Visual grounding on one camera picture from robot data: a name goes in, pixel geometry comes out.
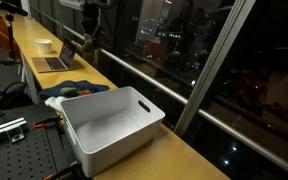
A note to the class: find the plush carrot toy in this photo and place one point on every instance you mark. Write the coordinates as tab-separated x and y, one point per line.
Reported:
71	91

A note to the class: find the black bag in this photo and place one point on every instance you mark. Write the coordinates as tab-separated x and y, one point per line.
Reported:
12	98

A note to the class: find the black perforated breadboard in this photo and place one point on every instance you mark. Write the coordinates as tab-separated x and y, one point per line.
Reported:
20	156

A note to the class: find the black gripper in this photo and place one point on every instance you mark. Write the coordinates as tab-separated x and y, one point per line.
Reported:
90	14

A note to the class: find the white plastic basket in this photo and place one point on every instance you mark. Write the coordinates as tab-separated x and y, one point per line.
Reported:
117	150

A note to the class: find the long metal handrail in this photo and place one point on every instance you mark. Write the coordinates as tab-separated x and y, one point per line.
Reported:
217	121

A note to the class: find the silver open laptop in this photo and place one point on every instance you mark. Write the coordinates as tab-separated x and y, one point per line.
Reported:
55	61

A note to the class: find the white bowl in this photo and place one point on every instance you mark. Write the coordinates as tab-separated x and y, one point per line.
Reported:
44	46

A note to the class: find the dark blue cloth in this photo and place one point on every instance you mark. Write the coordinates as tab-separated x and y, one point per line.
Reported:
52	90

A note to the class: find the grey window mullion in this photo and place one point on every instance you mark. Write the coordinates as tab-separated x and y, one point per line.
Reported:
214	66

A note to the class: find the small metal bracket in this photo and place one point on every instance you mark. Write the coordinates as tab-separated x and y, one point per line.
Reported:
15	136

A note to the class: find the aluminium extrusion rail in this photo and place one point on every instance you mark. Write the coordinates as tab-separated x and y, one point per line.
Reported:
4	128

